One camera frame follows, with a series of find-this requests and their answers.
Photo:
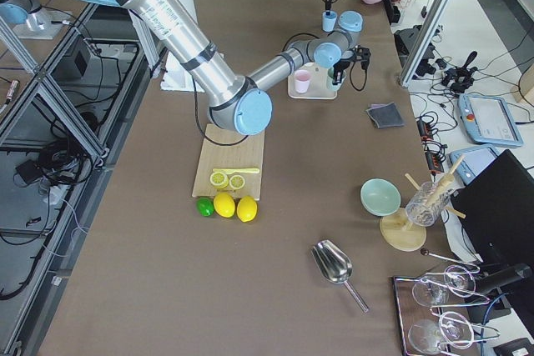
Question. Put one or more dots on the light blue plastic cup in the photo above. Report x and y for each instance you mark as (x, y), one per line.
(329, 19)

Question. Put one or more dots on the pink plastic cup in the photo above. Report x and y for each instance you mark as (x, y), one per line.
(302, 80)

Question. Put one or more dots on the beige rabbit serving tray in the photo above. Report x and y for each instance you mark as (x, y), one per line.
(319, 84)

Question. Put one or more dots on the grey folded cloth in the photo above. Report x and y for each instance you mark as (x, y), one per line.
(385, 115)

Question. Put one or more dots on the blue teach pendant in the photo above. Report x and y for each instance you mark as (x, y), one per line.
(487, 119)
(475, 160)

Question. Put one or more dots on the green plastic bowl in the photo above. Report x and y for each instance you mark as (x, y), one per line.
(380, 197)

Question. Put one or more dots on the wooden cutting board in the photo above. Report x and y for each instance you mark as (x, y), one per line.
(248, 154)

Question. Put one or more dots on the clear glass tumbler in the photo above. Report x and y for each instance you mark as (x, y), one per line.
(426, 205)

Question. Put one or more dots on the yellow plastic knife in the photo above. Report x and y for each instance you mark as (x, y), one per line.
(236, 170)

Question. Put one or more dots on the upper lemon slice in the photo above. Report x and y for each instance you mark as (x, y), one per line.
(236, 182)

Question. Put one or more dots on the lemon slice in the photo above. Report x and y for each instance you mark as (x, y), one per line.
(219, 180)
(236, 182)

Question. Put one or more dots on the wooden cup stand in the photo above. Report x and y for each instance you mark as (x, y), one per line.
(404, 235)

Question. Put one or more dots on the lower lemon slice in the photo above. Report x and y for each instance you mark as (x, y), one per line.
(219, 180)

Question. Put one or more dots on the whole lemon upper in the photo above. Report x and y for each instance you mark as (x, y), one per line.
(247, 209)

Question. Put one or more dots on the whole lemon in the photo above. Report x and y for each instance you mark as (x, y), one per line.
(224, 205)
(247, 209)

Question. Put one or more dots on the whole lemon lower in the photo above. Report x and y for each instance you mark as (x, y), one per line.
(224, 205)

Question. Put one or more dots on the metal scoop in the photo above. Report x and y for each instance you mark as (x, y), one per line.
(337, 268)

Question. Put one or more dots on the green lime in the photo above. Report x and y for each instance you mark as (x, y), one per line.
(205, 207)

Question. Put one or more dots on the upper wine glass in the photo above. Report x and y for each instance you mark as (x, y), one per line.
(434, 288)

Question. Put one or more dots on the wine glass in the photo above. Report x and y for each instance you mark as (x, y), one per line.
(434, 288)
(449, 333)

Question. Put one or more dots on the lower wine glass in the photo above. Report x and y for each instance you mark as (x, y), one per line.
(449, 333)

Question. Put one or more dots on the aluminium frame post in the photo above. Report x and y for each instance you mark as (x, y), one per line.
(422, 41)

